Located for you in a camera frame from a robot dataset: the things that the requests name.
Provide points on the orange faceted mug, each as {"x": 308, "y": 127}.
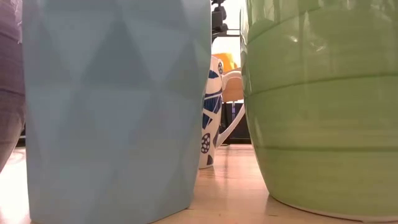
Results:
{"x": 228, "y": 62}

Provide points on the white mug with blue pattern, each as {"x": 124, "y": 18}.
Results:
{"x": 209, "y": 124}

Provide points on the purple ribbed mug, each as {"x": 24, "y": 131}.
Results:
{"x": 11, "y": 77}

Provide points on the black partition panels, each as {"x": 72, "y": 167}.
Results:
{"x": 239, "y": 124}

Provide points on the light blue faceted mug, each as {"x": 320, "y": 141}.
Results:
{"x": 109, "y": 124}

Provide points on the green glazed ceramic mug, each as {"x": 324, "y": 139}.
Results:
{"x": 326, "y": 124}

